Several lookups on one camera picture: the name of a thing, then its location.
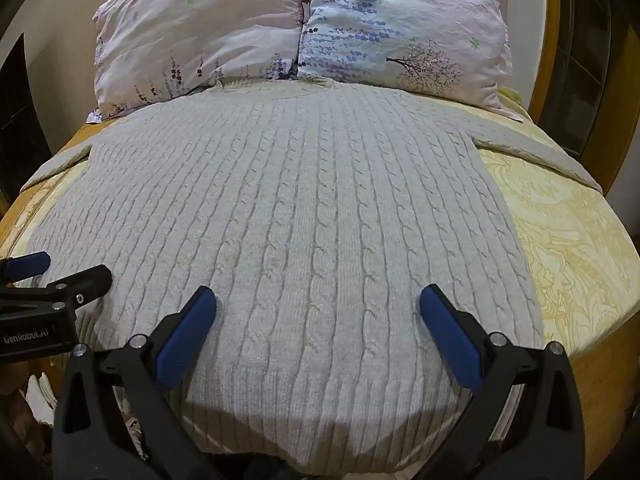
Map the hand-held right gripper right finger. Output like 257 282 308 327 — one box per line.
419 284 586 480

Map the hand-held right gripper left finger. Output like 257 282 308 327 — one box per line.
51 285 221 480

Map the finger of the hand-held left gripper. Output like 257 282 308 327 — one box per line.
0 265 113 318
0 252 52 286

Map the cream cable-knit sweater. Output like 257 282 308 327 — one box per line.
20 77 603 478

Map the white cloth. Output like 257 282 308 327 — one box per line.
25 372 57 428

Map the dark cabinet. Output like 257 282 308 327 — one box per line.
0 32 53 203

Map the yellow patterned bed sheet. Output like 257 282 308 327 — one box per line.
15 87 640 356

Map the wooden bed headboard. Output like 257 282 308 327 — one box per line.
527 0 568 123

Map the floral pink and white pillow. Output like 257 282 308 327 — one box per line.
85 0 523 123

